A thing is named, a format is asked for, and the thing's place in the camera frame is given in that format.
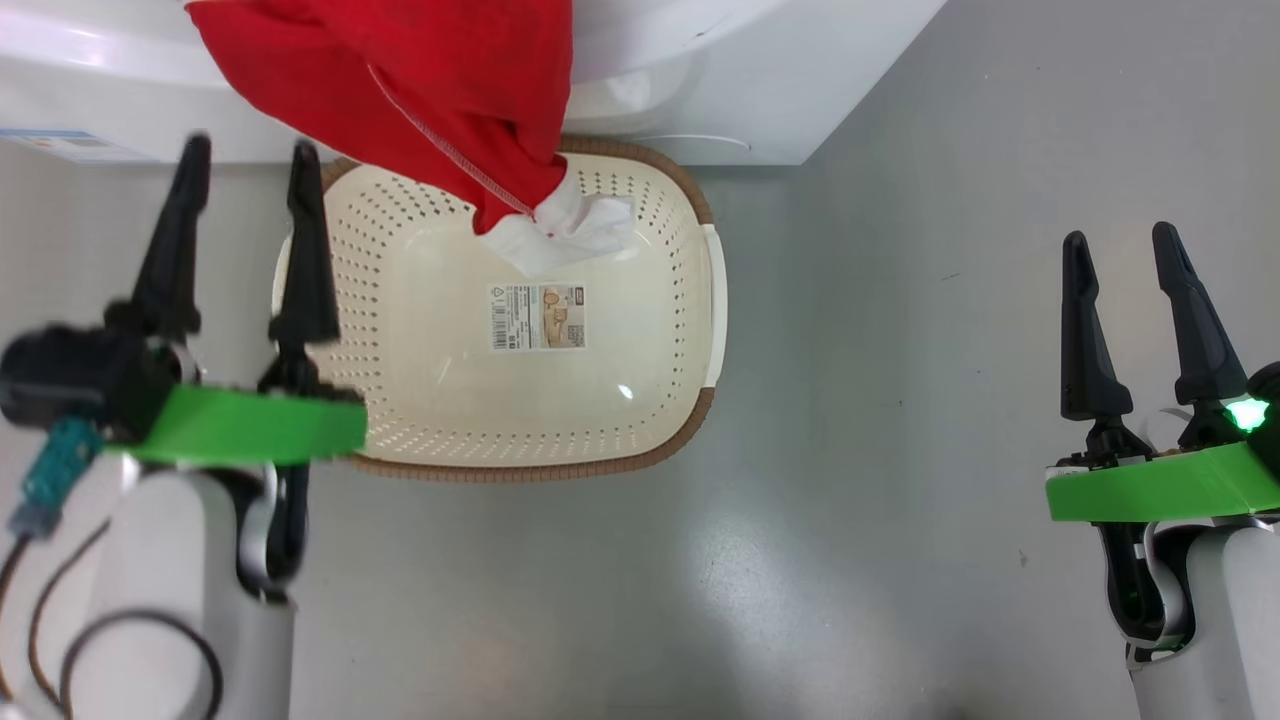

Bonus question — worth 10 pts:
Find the basket product label sticker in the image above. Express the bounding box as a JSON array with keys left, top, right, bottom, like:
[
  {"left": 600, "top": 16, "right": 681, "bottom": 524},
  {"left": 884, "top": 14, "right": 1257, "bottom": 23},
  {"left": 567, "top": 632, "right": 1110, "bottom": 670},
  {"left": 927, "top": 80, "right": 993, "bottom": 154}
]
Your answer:
[{"left": 488, "top": 283, "right": 588, "bottom": 353}]

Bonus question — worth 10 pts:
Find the cream perforated basket brown rim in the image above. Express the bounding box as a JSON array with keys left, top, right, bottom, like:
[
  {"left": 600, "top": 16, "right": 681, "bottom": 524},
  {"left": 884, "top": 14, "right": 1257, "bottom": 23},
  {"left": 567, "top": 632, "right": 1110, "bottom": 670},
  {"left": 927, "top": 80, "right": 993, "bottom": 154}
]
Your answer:
[{"left": 270, "top": 135, "right": 730, "bottom": 485}]

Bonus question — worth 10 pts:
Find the thin black cable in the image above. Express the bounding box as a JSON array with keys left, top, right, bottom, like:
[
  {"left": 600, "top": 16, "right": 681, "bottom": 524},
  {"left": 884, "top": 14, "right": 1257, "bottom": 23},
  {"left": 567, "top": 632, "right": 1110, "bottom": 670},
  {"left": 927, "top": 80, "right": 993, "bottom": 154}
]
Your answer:
[
  {"left": 58, "top": 608, "right": 224, "bottom": 720},
  {"left": 26, "top": 518, "right": 113, "bottom": 715}
]

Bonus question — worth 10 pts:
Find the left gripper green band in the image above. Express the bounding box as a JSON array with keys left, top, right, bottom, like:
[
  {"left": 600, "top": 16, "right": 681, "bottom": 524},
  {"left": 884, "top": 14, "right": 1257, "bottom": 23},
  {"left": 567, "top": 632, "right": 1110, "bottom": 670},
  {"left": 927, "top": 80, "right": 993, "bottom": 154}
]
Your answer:
[{"left": 105, "top": 133, "right": 370, "bottom": 467}]

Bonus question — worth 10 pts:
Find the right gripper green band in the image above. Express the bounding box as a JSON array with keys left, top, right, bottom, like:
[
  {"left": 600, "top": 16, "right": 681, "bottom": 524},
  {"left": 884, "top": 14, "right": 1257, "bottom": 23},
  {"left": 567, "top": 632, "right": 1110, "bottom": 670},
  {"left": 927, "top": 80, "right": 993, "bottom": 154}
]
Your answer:
[{"left": 1045, "top": 221, "right": 1280, "bottom": 524}]

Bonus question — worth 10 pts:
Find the red and white garment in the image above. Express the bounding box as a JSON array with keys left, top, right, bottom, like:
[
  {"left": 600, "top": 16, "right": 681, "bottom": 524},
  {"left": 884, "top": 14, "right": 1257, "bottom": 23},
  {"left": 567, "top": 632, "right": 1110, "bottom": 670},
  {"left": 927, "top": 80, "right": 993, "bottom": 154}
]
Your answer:
[{"left": 185, "top": 0, "right": 642, "bottom": 280}]

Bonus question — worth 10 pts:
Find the blue energy label sticker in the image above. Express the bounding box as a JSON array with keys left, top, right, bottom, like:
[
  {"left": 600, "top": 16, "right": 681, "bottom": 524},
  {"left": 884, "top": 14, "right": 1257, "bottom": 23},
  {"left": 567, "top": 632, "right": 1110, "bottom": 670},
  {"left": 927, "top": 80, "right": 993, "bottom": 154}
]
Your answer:
[{"left": 0, "top": 128, "right": 153, "bottom": 165}]

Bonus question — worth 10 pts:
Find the round filter cover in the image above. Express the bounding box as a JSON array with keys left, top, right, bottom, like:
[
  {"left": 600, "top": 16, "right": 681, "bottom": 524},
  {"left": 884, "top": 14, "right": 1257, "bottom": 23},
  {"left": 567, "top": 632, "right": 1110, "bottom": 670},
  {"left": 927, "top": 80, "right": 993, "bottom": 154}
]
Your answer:
[{"left": 628, "top": 132, "right": 753, "bottom": 153}]

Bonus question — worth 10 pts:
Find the white front-load washing machine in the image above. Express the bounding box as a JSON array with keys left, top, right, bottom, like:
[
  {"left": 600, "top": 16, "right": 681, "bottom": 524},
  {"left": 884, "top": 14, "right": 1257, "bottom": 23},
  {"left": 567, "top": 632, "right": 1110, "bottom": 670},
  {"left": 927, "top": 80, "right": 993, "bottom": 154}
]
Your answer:
[{"left": 0, "top": 0, "right": 947, "bottom": 167}]

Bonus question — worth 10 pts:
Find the teal left camera connector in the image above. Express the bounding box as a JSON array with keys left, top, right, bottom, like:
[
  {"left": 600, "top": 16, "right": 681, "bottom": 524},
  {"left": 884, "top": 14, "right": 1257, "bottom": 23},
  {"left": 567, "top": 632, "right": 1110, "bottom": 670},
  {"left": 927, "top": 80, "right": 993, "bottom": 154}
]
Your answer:
[{"left": 8, "top": 417, "right": 103, "bottom": 539}]

